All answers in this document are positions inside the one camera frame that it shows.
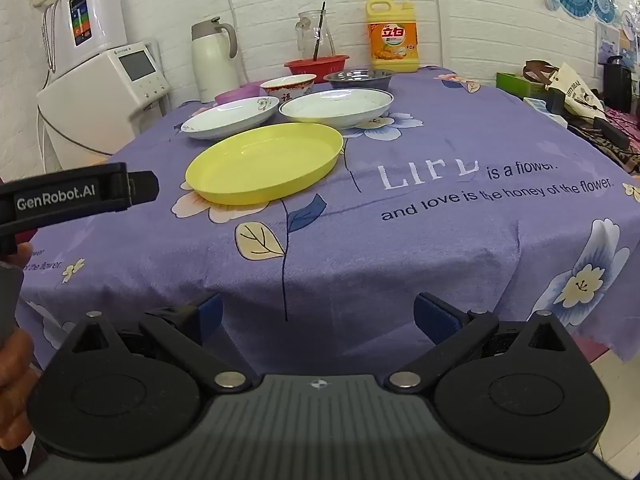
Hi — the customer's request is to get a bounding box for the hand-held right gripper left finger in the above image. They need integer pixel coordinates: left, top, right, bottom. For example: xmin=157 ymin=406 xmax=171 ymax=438
xmin=60 ymin=292 xmax=262 ymax=392

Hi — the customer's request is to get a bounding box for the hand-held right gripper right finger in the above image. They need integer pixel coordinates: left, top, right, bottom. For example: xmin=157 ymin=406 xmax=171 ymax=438
xmin=384 ymin=292 xmax=573 ymax=393

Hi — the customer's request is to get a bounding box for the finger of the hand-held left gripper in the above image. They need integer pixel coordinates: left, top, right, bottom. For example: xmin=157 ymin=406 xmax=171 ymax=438
xmin=127 ymin=171 xmax=161 ymax=206

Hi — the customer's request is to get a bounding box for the yellow plastic plate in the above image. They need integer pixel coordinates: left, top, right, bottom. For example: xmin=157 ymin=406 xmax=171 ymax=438
xmin=185 ymin=122 xmax=345 ymax=206

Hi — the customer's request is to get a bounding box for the white dark-rimmed plate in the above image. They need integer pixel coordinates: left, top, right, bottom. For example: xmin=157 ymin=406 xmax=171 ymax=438
xmin=279 ymin=87 xmax=394 ymax=130

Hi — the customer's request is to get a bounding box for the person's left hand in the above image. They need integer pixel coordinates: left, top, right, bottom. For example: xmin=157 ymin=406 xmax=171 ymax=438
xmin=0 ymin=242 xmax=40 ymax=453

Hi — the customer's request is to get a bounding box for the purple floral tablecloth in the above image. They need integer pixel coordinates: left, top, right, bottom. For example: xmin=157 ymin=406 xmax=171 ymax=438
xmin=15 ymin=65 xmax=640 ymax=367

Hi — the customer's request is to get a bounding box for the white water dispenser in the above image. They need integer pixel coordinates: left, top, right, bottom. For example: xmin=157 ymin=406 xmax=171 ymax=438
xmin=36 ymin=40 xmax=171 ymax=168

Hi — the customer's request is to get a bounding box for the white floral plate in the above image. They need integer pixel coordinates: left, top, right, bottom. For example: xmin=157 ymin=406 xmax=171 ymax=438
xmin=180 ymin=96 xmax=281 ymax=141

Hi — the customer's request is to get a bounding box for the purple plastic bowl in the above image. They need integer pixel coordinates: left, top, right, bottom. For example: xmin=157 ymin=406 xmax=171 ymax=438
xmin=215 ymin=84 xmax=264 ymax=106

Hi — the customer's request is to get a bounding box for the white thermos jug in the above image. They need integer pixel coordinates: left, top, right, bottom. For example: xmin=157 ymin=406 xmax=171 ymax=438
xmin=191 ymin=16 xmax=242 ymax=104

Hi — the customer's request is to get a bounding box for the red and white ceramic bowl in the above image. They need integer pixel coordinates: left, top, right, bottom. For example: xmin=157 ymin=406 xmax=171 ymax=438
xmin=260 ymin=74 xmax=317 ymax=106

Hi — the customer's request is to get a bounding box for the red plastic basket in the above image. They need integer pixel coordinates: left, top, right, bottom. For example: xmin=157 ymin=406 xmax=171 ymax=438
xmin=284 ymin=55 xmax=350 ymax=85

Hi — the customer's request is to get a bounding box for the clear glass jar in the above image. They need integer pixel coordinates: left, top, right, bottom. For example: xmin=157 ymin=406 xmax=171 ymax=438
xmin=295 ymin=10 xmax=337 ymax=61

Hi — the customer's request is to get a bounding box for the stainless steel bowl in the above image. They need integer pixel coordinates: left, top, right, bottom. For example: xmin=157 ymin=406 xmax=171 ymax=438
xmin=323 ymin=68 xmax=397 ymax=92

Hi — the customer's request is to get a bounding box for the black stick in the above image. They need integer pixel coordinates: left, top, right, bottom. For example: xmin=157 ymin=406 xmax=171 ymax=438
xmin=312 ymin=1 xmax=327 ymax=62

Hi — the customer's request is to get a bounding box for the green box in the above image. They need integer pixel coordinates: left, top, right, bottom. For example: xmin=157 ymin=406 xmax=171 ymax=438
xmin=496 ymin=72 xmax=548 ymax=99

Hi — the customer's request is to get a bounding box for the dark patterned cloth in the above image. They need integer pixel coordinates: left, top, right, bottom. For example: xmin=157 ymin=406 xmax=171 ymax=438
xmin=570 ymin=107 xmax=640 ymax=176

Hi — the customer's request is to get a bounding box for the cream tote bag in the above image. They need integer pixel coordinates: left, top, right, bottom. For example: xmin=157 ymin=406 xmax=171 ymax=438
xmin=524 ymin=60 xmax=608 ymax=122

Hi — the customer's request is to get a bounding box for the yellow detergent bottle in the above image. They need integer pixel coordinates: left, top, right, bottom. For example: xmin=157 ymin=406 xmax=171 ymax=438
xmin=366 ymin=0 xmax=420 ymax=73

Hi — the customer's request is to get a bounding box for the small blue paper fan decoration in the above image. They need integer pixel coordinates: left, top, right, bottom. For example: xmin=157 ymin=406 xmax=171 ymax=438
xmin=590 ymin=0 xmax=617 ymax=25

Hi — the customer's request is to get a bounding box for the metal hose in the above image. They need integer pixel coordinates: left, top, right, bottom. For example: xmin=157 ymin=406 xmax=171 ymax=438
xmin=42 ymin=4 xmax=57 ymax=69

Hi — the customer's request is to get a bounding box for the white wall water purifier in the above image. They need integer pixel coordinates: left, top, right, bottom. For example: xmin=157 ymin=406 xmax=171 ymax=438
xmin=42 ymin=0 xmax=128 ymax=56

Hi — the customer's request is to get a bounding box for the wall poster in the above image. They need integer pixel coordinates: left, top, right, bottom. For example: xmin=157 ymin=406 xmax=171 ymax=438
xmin=595 ymin=20 xmax=640 ymax=72

